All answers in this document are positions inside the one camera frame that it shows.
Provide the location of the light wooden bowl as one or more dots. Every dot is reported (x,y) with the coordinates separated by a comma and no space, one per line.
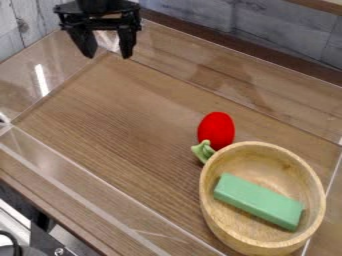
(281,171)

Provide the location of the black metal stand bracket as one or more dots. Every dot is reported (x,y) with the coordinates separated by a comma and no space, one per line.
(41,240)

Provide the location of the clear acrylic enclosure wall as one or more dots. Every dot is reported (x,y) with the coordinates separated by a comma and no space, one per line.
(96,133)

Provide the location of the red plush strawberry fruit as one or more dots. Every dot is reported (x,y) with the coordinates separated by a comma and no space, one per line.
(215,134)

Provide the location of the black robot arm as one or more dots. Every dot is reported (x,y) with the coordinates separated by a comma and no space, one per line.
(84,16)

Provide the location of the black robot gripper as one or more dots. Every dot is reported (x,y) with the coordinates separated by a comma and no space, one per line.
(84,16)

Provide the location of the green rectangular block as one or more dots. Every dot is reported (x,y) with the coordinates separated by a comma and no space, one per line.
(257,200)

